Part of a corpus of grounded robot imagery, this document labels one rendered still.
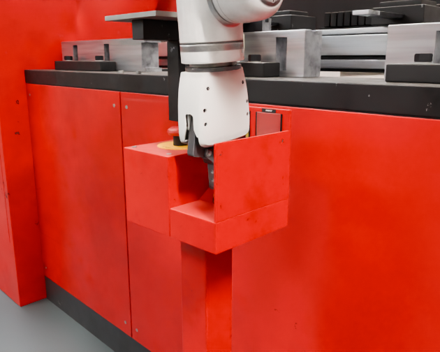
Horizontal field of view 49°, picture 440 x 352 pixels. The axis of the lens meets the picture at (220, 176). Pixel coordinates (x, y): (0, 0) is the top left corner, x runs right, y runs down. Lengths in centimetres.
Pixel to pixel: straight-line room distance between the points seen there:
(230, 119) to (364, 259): 36
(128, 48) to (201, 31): 87
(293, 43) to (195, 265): 51
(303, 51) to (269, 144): 37
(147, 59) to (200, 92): 83
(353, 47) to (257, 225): 68
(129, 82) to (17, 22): 67
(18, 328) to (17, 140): 66
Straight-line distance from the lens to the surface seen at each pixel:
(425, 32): 89
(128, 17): 102
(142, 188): 73
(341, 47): 128
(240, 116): 67
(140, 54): 143
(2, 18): 182
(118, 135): 133
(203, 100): 62
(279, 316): 102
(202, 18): 61
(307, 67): 102
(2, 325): 192
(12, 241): 192
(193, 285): 78
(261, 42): 108
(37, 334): 182
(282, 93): 89
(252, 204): 67
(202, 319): 79
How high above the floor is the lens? 91
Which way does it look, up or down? 14 degrees down
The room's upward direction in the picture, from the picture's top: straight up
